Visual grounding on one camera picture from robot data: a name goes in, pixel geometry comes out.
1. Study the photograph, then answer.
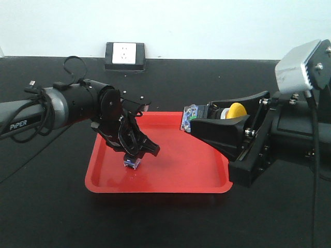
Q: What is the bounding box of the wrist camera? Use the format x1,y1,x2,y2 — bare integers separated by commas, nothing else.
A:
275,39,330,94
121,98,151,117

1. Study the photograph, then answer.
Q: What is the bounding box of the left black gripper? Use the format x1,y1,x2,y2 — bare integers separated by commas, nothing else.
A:
91,98,160,157

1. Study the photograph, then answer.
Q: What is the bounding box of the black right camera cable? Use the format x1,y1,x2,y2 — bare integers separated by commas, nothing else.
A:
304,89,331,248

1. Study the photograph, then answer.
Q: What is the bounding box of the yellow mushroom push button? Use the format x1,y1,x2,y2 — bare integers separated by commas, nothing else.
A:
180,102,247,133

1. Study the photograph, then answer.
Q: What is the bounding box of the white wall power socket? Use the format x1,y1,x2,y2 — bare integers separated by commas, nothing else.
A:
104,42,146,71

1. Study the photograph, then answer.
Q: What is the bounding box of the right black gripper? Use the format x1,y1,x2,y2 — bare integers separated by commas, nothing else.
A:
190,91,315,187

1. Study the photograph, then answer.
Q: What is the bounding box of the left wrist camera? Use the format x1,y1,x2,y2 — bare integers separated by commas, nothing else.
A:
121,98,151,117

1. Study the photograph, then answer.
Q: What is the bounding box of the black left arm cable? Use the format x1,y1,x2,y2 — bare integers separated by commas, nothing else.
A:
0,55,88,144

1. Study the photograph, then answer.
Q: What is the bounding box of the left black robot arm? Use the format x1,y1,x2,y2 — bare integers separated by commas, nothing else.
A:
1,79,160,159

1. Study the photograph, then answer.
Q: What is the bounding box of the red plastic tray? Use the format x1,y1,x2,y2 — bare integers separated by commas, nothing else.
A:
85,112,233,193

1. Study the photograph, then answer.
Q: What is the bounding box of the red mushroom push button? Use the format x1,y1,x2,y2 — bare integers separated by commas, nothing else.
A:
124,154,141,169

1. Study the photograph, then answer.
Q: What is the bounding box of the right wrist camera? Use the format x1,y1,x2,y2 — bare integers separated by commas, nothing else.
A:
275,39,330,94

